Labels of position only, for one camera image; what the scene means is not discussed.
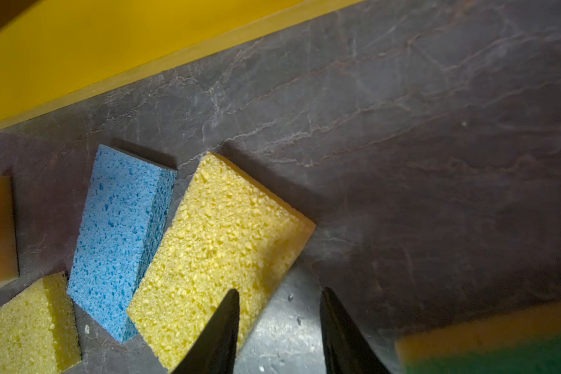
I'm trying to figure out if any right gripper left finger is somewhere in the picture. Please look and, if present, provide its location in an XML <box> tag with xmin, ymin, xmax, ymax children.
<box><xmin>172</xmin><ymin>289</ymin><xmax>240</xmax><ymax>374</ymax></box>

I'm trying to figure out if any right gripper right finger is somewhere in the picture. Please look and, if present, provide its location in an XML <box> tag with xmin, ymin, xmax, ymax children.
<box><xmin>319</xmin><ymin>288</ymin><xmax>390</xmax><ymax>374</ymax></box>

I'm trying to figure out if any yellow sponge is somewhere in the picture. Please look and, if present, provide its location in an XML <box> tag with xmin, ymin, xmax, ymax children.
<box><xmin>0</xmin><ymin>272</ymin><xmax>82</xmax><ymax>373</ymax></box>
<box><xmin>127</xmin><ymin>153</ymin><xmax>316</xmax><ymax>371</ymax></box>

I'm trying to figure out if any blue sponge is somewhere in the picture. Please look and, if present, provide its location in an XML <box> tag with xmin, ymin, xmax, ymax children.
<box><xmin>67</xmin><ymin>145</ymin><xmax>177</xmax><ymax>344</ymax></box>

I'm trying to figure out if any yellow shelf unit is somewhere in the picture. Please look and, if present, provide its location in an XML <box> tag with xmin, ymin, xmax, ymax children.
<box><xmin>0</xmin><ymin>1</ymin><xmax>347</xmax><ymax>129</ymax></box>

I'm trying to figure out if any green scrub sponge dark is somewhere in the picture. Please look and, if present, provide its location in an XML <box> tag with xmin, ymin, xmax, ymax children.
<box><xmin>394</xmin><ymin>301</ymin><xmax>561</xmax><ymax>373</ymax></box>

